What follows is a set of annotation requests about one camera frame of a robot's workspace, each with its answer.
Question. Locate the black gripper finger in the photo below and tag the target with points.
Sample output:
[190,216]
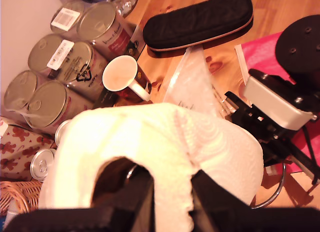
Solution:
[142,204]
[205,202]
[273,153]

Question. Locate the white paper towel roll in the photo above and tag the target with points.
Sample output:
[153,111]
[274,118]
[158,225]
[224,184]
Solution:
[150,136]

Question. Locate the white paper sheet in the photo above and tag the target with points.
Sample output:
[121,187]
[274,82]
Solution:
[241,61]

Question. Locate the pink paper sheet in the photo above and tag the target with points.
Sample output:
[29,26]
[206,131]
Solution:
[262,54]

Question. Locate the clear plastic bag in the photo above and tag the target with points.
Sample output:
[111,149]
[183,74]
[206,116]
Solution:
[192,84]

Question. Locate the wicker basket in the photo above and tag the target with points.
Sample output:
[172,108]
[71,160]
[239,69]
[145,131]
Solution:
[20,194]

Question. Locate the dark red mug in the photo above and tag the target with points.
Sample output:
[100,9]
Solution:
[117,74]

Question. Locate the shrink-wrapped silver food tin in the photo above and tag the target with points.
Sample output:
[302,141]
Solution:
[42,51]
[65,19]
[80,56]
[97,21]
[18,91]
[47,104]

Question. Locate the gingerbread print box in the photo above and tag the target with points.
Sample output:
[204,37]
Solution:
[15,146]

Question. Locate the black zip case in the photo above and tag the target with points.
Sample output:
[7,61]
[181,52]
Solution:
[200,19]

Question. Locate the large clear water bottle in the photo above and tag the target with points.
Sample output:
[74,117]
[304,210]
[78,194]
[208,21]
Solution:
[125,4]

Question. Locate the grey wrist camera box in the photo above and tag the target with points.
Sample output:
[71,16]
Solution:
[272,101]

